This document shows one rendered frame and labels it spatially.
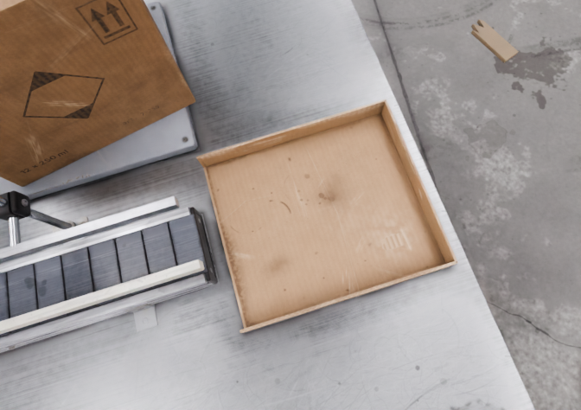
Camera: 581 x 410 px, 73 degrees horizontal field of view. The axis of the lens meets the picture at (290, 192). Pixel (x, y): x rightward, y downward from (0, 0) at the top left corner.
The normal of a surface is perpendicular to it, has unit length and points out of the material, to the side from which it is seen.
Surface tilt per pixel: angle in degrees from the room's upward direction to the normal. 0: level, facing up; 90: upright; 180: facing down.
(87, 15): 90
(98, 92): 90
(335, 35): 0
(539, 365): 0
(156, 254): 0
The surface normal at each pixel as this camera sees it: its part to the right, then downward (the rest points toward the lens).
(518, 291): -0.06, -0.30
